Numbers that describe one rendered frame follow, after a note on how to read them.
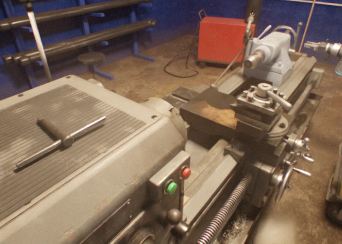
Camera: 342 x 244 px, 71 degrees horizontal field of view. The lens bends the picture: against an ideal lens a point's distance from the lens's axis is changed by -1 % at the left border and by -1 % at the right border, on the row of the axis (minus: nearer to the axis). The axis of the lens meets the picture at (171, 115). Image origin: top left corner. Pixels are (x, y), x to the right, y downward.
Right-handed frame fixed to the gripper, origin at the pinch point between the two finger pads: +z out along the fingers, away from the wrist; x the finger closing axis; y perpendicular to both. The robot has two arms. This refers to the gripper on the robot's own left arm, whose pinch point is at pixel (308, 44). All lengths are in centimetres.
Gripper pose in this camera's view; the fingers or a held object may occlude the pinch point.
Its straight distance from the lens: 225.2
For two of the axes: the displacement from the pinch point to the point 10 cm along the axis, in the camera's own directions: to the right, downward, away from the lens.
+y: 0.0, -8.3, -5.5
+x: -6.2, 4.3, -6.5
